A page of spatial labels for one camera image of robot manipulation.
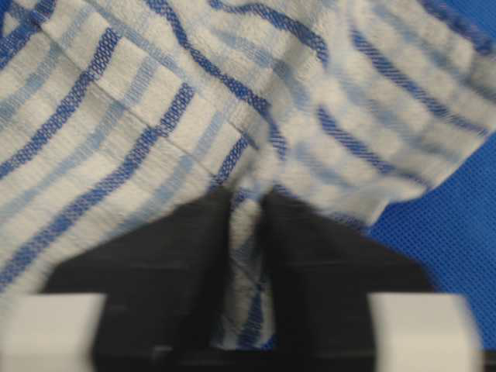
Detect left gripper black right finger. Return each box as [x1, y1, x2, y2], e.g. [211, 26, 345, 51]
[261, 188, 485, 372]

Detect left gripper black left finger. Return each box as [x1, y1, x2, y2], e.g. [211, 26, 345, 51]
[0, 188, 235, 372]

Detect blue table cloth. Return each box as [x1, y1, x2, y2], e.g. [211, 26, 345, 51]
[0, 0, 496, 350]

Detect blue striped white towel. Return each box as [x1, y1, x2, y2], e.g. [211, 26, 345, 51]
[0, 0, 496, 351]

